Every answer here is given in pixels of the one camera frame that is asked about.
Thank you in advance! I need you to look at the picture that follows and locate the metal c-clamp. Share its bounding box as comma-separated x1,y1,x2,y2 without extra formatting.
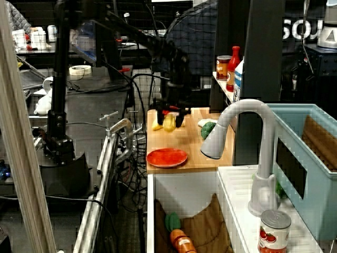
99,111,144,166

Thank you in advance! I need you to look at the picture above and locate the orange toy carrot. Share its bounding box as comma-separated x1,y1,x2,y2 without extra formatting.
165,212,197,253

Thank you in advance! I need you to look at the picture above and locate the toy fried egg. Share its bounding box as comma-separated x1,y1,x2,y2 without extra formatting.
197,118,218,128

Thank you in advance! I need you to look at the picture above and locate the brown cloth in bin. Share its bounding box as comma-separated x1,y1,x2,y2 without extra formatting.
302,115,337,172

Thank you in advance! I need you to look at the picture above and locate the light blue plastic bin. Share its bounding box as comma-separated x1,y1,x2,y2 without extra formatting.
265,103,337,242

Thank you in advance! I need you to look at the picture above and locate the red ketchup bottle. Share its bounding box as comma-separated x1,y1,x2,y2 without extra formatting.
226,46,242,93

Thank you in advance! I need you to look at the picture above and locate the red round plate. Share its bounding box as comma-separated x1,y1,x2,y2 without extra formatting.
146,148,189,169

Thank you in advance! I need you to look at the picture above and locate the white wall shelf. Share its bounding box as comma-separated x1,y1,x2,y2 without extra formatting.
212,71,235,104

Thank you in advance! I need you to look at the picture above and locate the white appliance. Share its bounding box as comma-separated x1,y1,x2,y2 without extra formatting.
317,0,337,50

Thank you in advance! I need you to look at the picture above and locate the black vertical post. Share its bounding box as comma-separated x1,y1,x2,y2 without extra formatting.
233,0,286,167

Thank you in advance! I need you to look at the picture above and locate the aluminium frame rail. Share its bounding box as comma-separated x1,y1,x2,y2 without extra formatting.
72,131,119,253

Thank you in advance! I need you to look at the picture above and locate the blue white carton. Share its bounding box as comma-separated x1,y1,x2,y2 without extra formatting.
233,56,245,103

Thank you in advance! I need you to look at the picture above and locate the white curved object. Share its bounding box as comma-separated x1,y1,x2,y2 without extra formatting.
33,76,54,116

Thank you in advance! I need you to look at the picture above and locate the yellow toy banana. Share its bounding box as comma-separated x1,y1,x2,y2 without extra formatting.
152,115,186,131

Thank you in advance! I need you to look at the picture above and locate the light wooden plank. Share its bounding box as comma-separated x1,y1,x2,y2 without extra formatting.
0,0,57,253

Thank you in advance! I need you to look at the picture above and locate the black cable bundle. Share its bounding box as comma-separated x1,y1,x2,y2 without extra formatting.
115,73,164,214

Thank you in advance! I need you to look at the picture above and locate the wooden counter board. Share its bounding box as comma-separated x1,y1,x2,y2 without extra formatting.
146,107,236,174

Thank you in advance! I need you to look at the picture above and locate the green toy broccoli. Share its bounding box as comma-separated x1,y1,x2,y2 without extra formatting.
200,121,218,140

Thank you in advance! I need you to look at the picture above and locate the dark blue jacket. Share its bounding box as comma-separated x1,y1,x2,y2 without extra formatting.
164,0,220,77

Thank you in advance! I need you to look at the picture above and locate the grey toy faucet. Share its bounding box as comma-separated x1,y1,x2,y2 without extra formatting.
200,99,281,217

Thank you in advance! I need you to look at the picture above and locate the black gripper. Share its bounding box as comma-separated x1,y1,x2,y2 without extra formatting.
153,83,192,128

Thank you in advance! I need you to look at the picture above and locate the white toy sink unit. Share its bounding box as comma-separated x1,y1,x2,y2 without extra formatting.
146,165,316,253

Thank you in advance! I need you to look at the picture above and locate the grey quilted jacket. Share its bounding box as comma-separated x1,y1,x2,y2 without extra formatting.
5,0,32,35

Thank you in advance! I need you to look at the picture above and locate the brown quilted cloth in sink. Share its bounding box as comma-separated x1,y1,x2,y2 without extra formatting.
154,193,234,253

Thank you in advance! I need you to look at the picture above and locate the white plastic container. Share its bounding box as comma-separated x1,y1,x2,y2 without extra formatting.
30,26,47,51

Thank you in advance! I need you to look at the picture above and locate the brown label soup can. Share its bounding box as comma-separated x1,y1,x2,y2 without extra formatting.
216,55,232,81

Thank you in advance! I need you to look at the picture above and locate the tomato soup can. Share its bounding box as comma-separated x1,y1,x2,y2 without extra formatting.
257,209,292,253

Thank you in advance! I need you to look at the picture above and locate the white tape roll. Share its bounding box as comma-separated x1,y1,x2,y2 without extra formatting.
68,65,93,77

